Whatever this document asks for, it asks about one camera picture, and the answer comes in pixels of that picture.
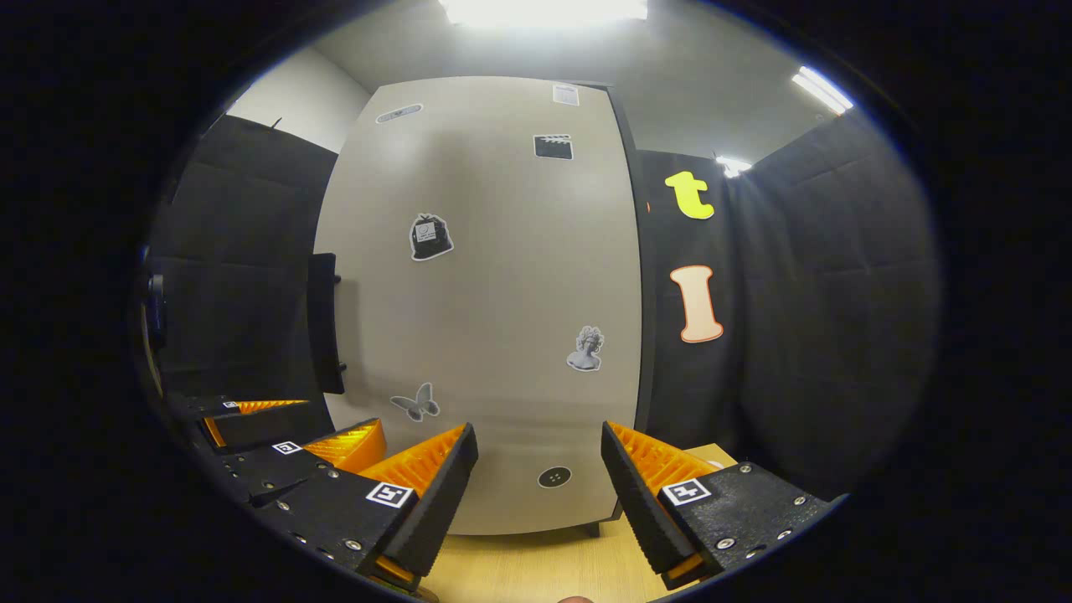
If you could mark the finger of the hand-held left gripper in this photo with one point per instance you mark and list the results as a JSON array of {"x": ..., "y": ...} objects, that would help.
[
  {"x": 276, "y": 469},
  {"x": 268, "y": 423}
]

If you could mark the beige cabinet door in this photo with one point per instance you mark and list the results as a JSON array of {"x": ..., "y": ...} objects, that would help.
[{"x": 502, "y": 293}]

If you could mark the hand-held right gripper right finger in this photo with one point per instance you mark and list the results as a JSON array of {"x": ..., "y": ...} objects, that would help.
[{"x": 636, "y": 511}]

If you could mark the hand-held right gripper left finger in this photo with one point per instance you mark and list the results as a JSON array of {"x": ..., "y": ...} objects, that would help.
[{"x": 444, "y": 511}]

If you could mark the black backdrop cloth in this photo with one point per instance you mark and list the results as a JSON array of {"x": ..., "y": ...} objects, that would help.
[{"x": 837, "y": 293}]

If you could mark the grey cabinet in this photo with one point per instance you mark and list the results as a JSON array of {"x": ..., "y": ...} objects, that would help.
[{"x": 641, "y": 335}]

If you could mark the ceiling light panel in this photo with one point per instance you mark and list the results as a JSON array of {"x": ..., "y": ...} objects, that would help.
[
  {"x": 823, "y": 90},
  {"x": 544, "y": 10},
  {"x": 734, "y": 167}
]

